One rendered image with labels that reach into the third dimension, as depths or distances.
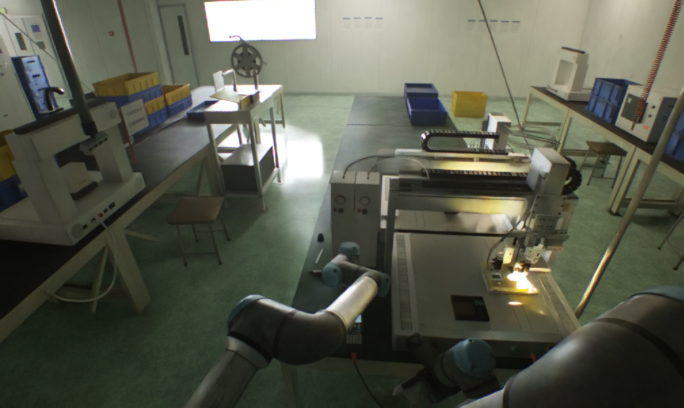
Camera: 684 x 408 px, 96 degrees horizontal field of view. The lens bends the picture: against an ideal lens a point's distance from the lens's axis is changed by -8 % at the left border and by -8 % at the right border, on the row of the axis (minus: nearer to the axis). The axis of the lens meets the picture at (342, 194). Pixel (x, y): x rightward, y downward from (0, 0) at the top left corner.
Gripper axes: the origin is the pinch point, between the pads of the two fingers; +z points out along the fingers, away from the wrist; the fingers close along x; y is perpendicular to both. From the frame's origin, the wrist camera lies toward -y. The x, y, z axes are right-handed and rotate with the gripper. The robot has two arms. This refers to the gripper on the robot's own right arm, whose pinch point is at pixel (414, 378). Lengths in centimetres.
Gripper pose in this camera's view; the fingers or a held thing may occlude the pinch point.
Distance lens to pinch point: 108.6
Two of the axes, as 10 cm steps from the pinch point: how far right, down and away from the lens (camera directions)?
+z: -1.5, 6.1, 7.8
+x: 8.6, -3.0, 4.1
